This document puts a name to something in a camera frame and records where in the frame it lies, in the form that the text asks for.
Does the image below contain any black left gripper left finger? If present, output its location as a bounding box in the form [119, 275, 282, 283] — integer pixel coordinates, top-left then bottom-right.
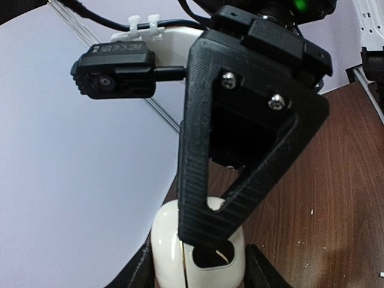
[105, 242, 155, 288]

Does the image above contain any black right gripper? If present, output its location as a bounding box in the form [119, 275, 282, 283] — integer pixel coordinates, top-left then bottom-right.
[209, 4, 332, 168]

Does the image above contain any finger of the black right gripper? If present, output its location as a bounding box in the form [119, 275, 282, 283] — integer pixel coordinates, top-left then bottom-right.
[178, 30, 329, 248]
[179, 120, 185, 150]

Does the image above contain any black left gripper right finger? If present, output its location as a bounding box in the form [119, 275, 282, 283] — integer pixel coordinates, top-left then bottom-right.
[244, 244, 292, 288]

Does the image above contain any white earbud charging case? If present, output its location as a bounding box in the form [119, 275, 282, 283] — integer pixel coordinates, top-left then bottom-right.
[151, 200, 245, 287]

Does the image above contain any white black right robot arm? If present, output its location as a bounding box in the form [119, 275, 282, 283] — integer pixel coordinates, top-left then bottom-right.
[177, 1, 337, 247]

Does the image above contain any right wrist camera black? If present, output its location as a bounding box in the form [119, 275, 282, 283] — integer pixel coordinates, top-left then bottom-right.
[70, 41, 186, 100]

